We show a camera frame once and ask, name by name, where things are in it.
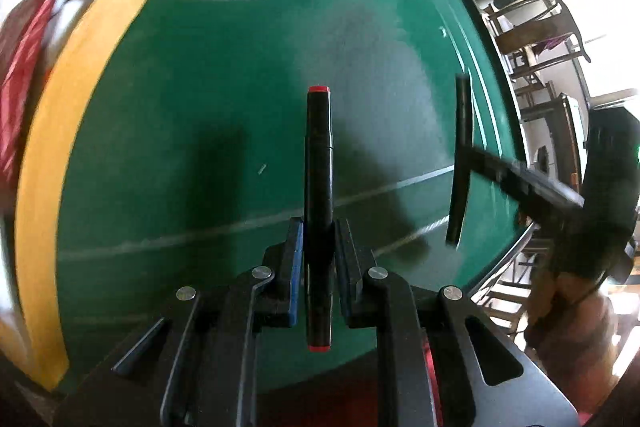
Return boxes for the black marker pen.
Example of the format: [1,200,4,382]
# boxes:
[446,74,473,248]

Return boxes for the black marker red ends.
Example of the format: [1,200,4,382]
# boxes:
[304,86,334,352]

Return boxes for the dark red fabric pouch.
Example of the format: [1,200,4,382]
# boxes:
[1,0,58,192]

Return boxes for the wooden chair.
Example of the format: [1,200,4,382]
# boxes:
[485,0,592,81]

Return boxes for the yellow-rimmed white storage box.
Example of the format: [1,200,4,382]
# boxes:
[1,0,148,390]

